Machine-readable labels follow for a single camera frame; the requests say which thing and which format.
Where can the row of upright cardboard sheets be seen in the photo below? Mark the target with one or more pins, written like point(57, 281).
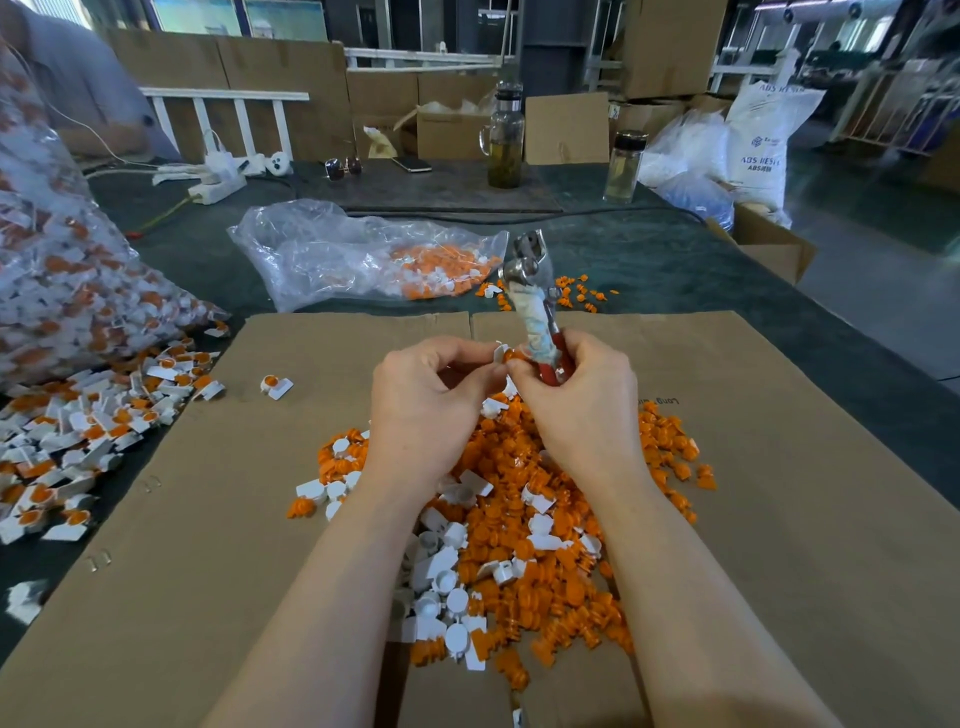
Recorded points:
point(323, 78)

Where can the large clear bag of seals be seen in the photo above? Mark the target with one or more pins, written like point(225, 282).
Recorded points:
point(68, 270)

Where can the clear blue plastic bag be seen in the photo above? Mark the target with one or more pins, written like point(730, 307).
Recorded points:
point(687, 168)

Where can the glass bottle with black lid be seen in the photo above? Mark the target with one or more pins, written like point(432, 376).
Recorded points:
point(624, 170)

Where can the pile of orange and white parts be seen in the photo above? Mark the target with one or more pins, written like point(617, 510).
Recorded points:
point(518, 570)

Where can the open cardboard box with paper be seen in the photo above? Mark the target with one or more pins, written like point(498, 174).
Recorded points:
point(450, 135)

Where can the small clear plastic bag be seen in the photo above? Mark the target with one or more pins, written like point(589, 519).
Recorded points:
point(315, 248)

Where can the open brown cardboard box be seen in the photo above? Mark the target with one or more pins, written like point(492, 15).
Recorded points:
point(768, 251)

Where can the person's right hand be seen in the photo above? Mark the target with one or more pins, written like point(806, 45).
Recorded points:
point(593, 420)

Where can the glass tea jar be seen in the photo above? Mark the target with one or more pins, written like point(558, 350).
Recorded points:
point(503, 147)

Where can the scatter of orange offcuts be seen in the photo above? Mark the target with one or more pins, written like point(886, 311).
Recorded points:
point(588, 291)

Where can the white railing frame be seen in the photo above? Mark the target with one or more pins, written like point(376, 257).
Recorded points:
point(225, 93)

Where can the white woven sack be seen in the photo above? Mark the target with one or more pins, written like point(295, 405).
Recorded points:
point(773, 138)

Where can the black phone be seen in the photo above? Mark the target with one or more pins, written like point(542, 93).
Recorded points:
point(413, 162)

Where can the tall brown cardboard box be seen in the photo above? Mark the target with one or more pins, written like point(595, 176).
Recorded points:
point(675, 45)

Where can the dark steel pillar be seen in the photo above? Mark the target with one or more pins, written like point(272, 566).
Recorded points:
point(557, 45)

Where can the person's right forearm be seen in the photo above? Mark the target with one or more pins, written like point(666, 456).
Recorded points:
point(705, 623)

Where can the orange white plastic piece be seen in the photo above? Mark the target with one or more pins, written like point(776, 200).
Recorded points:
point(276, 386)

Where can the pile of assembled white-orange parts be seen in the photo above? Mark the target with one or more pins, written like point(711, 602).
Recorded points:
point(83, 428)

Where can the flat brown cardboard panel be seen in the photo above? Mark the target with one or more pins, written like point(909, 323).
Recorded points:
point(567, 129)

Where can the person's left forearm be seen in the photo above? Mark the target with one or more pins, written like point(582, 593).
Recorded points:
point(323, 623)

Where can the white power strip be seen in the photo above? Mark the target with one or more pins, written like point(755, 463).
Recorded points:
point(218, 185)

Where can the white metal rack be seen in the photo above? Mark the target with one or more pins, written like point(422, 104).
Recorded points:
point(896, 105)

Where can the person's left hand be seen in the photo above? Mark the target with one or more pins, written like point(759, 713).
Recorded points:
point(420, 428)

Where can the brown cardboard sheet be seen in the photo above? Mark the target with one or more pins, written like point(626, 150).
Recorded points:
point(833, 480)
point(195, 510)

